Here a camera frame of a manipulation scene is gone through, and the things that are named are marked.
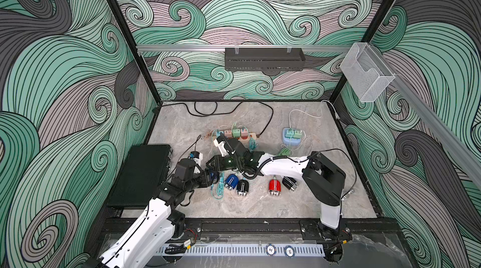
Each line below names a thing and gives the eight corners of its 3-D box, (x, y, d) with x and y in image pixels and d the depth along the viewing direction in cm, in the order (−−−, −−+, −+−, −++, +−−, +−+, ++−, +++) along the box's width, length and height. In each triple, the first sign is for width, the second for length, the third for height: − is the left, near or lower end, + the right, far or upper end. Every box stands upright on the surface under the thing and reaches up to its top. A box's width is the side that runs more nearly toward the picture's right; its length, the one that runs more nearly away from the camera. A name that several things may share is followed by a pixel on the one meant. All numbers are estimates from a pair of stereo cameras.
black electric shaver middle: (237, 195, 84) (237, 193, 82) (237, 182, 88) (237, 179, 86) (248, 195, 84) (249, 193, 82) (248, 182, 88) (248, 179, 86)
